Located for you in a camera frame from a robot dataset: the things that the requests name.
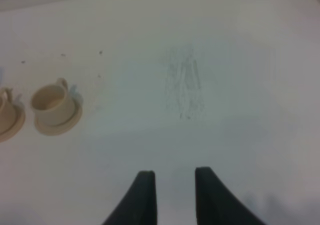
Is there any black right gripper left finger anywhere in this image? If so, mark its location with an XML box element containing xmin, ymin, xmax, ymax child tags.
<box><xmin>103</xmin><ymin>170</ymin><xmax>158</xmax><ymax>225</ymax></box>

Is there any cup saucer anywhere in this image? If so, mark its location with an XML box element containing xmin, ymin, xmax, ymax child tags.
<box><xmin>34</xmin><ymin>95</ymin><xmax>82</xmax><ymax>136</ymax></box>
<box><xmin>0</xmin><ymin>104</ymin><xmax>26</xmax><ymax>143</ymax></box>

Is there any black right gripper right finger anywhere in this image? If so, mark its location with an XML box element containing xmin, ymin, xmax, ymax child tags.
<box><xmin>195</xmin><ymin>167</ymin><xmax>264</xmax><ymax>225</ymax></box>

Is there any left cup saucer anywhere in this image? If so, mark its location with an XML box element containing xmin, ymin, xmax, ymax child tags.
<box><xmin>0</xmin><ymin>104</ymin><xmax>26</xmax><ymax>143</ymax></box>

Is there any left beige teacup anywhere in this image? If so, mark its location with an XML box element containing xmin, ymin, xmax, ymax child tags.
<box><xmin>0</xmin><ymin>87</ymin><xmax>17</xmax><ymax>134</ymax></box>

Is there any right cup saucer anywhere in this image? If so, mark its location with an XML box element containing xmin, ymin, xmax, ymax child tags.
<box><xmin>34</xmin><ymin>95</ymin><xmax>82</xmax><ymax>136</ymax></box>

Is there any right beige teacup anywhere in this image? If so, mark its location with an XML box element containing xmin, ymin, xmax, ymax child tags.
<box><xmin>30</xmin><ymin>78</ymin><xmax>76</xmax><ymax>127</ymax></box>

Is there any beige teacup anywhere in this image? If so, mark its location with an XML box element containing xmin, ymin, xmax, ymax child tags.
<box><xmin>30</xmin><ymin>78</ymin><xmax>76</xmax><ymax>127</ymax></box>
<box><xmin>0</xmin><ymin>87</ymin><xmax>17</xmax><ymax>134</ymax></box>

